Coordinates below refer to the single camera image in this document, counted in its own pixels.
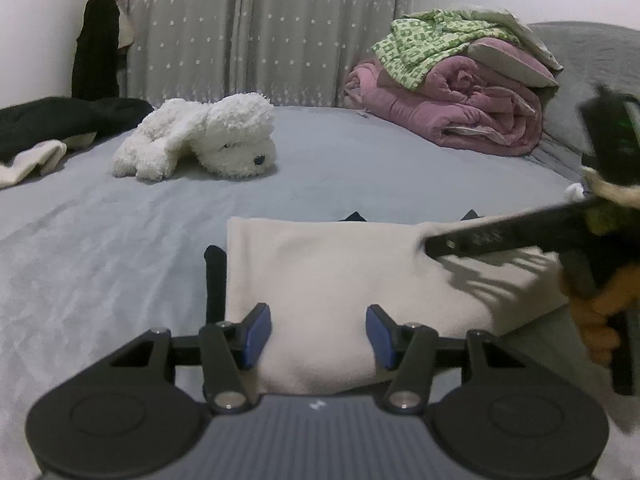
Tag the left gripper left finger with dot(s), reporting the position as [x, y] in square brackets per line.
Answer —
[224, 351]

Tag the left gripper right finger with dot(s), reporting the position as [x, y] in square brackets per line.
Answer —
[414, 352]

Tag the cream and black sweatshirt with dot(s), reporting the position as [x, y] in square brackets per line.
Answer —
[319, 278]

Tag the person right hand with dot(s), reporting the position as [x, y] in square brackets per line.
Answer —
[591, 315]

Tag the white folded garment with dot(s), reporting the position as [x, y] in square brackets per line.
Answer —
[574, 193]

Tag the pink folded quilt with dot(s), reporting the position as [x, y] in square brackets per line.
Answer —
[461, 104]

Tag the grey blanket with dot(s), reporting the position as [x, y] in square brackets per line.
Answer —
[591, 54]

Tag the pink grey pillow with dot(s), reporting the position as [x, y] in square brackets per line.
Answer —
[529, 62]

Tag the white plush dog toy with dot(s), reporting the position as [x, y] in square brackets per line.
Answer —
[230, 138]

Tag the green patterned cloth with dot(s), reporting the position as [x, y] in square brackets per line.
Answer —
[416, 43]

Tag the black and white garment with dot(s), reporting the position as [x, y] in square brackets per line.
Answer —
[37, 135]

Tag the black hanging coat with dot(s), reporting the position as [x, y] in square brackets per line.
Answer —
[94, 73]

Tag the grey dotted curtain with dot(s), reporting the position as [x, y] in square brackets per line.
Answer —
[294, 52]

